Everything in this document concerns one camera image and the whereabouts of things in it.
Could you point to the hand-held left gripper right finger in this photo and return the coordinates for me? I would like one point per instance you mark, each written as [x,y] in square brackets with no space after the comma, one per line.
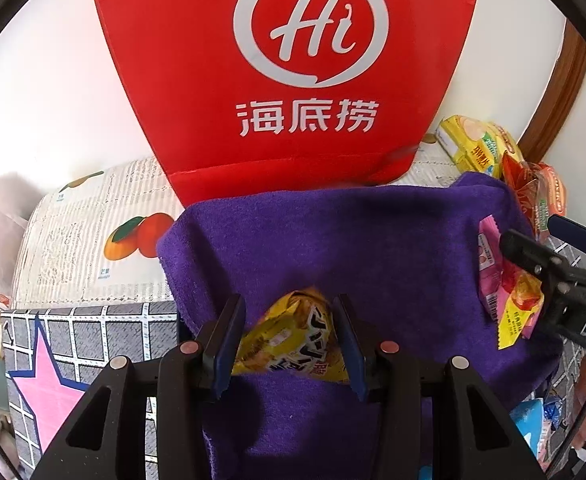
[355,360]

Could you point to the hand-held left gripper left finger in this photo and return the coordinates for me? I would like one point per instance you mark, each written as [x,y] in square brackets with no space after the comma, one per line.
[225,355]

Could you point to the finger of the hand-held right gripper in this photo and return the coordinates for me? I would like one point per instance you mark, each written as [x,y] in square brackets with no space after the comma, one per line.
[528,250]
[573,232]

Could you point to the pink snack packet with barcode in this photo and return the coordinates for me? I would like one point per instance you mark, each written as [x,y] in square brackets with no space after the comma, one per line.
[488,265]

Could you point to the yellow red snack packet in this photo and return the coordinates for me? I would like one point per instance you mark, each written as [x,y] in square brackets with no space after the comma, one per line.
[518,310]

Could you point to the red orange snack packet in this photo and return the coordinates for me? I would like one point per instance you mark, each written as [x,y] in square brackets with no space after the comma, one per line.
[528,185]

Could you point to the yellow brown snack packet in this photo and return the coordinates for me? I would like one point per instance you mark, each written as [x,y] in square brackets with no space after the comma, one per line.
[508,142]

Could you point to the yellow cracker packet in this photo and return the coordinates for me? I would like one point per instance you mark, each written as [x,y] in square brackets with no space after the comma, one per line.
[465,147]

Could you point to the purple towel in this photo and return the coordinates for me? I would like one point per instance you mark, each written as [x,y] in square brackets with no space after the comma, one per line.
[323,240]

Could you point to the light blue box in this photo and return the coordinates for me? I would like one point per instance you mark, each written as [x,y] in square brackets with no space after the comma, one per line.
[528,425]

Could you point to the grey checked cloth with star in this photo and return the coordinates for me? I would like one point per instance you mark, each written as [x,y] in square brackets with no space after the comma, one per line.
[73,330]

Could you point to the fruit printed cloth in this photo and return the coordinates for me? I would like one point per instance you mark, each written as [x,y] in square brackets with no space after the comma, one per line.
[73,240]

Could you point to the red bag with white logo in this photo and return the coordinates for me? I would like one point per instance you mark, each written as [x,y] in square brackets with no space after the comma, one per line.
[183,85]

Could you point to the wooden door frame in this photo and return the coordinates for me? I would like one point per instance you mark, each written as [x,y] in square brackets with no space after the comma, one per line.
[558,95]

